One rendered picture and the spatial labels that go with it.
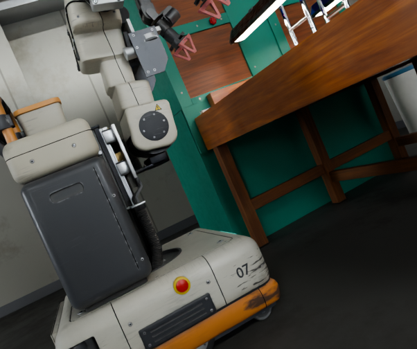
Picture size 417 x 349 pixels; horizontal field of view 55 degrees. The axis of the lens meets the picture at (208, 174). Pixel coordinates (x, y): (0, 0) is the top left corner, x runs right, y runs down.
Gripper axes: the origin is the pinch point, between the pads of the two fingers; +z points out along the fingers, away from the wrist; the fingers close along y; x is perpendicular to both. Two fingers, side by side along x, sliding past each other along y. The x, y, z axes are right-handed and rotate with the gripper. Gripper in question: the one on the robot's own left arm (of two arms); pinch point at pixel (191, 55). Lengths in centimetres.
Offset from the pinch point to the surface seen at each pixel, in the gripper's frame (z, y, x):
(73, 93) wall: -66, 210, 8
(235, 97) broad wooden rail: 25.9, -12.6, 6.6
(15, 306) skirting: 18, 208, 178
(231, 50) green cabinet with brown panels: 13, 43, -39
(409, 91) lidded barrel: 144, 90, -149
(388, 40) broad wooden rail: 37, -91, 5
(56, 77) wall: -86, 210, 6
